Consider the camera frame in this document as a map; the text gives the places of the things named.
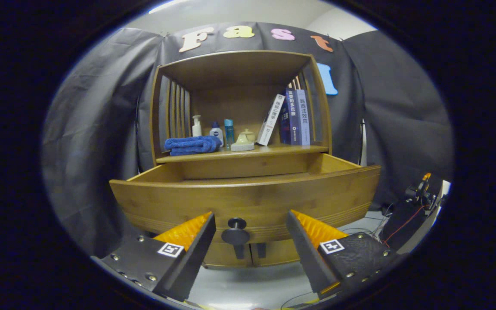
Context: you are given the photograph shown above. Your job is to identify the black drawer knob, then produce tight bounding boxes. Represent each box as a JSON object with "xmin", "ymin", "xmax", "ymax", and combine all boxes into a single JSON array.
[{"xmin": 221, "ymin": 217, "xmax": 251, "ymax": 246}]

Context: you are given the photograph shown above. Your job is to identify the wooden cabinet door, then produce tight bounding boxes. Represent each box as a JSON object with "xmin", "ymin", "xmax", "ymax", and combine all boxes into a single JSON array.
[
  {"xmin": 203, "ymin": 241, "xmax": 252, "ymax": 268},
  {"xmin": 250, "ymin": 241, "xmax": 302, "ymax": 265}
]

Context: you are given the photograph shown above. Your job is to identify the light blue book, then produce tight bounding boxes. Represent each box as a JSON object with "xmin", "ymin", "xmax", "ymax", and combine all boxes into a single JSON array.
[{"xmin": 296, "ymin": 89, "xmax": 311, "ymax": 146}]

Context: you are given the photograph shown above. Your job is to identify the loose floor cables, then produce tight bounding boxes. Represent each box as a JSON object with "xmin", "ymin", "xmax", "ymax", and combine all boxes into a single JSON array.
[{"xmin": 343, "ymin": 202, "xmax": 397, "ymax": 248}]

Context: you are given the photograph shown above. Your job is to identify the dark blue book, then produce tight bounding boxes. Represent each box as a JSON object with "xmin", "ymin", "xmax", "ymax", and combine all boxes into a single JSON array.
[{"xmin": 279, "ymin": 89, "xmax": 300, "ymax": 145}]

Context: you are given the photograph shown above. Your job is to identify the clear blue bottle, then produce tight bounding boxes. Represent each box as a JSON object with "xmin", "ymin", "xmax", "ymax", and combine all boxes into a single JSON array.
[{"xmin": 224, "ymin": 119, "xmax": 235, "ymax": 149}]

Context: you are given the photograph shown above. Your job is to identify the wooden cabinet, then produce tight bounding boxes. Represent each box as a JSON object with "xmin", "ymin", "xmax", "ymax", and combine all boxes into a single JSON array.
[{"xmin": 109, "ymin": 50, "xmax": 382, "ymax": 268}]

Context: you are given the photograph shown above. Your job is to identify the cream brush with white pad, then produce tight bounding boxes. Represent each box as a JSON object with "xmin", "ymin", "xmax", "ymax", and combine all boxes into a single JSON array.
[{"xmin": 231, "ymin": 133, "xmax": 255, "ymax": 152}]

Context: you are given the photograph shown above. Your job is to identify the white book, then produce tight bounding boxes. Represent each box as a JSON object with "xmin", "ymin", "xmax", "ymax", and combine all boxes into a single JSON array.
[{"xmin": 257, "ymin": 94, "xmax": 286, "ymax": 146}]

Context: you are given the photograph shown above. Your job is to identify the black backdrop cloth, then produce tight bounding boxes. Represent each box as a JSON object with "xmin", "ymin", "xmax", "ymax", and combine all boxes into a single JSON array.
[{"xmin": 41, "ymin": 22, "xmax": 454, "ymax": 259}]

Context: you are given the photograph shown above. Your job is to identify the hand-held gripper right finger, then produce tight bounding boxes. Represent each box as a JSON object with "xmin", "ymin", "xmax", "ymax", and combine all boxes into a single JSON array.
[{"xmin": 286, "ymin": 210, "xmax": 399, "ymax": 300}]

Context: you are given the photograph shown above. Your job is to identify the wooden countertop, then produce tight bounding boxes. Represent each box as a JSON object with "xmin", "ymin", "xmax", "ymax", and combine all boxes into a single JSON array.
[{"xmin": 156, "ymin": 143, "xmax": 329, "ymax": 164}]

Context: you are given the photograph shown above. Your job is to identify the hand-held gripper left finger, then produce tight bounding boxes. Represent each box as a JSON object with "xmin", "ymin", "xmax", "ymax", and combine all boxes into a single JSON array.
[{"xmin": 91, "ymin": 212, "xmax": 217, "ymax": 302}]

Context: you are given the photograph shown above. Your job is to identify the wooden drawer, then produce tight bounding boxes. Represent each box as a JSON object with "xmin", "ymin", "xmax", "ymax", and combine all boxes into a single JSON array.
[{"xmin": 109, "ymin": 153, "xmax": 382, "ymax": 244}]

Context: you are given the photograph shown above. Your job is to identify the folded blue towel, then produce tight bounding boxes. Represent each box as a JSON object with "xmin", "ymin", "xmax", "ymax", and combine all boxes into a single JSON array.
[{"xmin": 164, "ymin": 136, "xmax": 222, "ymax": 156}]

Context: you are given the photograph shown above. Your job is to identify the black equipment with orange clip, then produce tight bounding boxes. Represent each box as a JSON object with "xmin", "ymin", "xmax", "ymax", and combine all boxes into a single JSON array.
[{"xmin": 379, "ymin": 172, "xmax": 446, "ymax": 252}]

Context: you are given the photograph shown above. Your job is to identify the white bottle with blue cap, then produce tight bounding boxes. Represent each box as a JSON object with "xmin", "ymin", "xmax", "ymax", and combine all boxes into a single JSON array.
[{"xmin": 209, "ymin": 121, "xmax": 224, "ymax": 147}]

